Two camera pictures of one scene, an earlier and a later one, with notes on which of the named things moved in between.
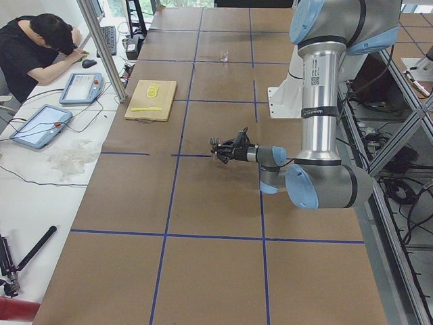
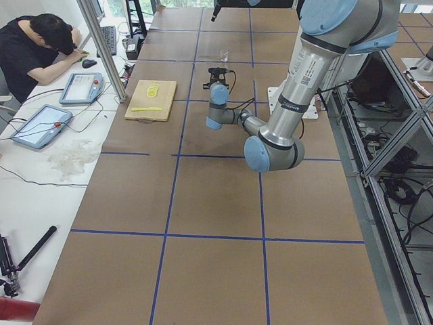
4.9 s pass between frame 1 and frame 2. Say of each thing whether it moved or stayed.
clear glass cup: stayed
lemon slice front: stayed
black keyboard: stayed
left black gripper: moved
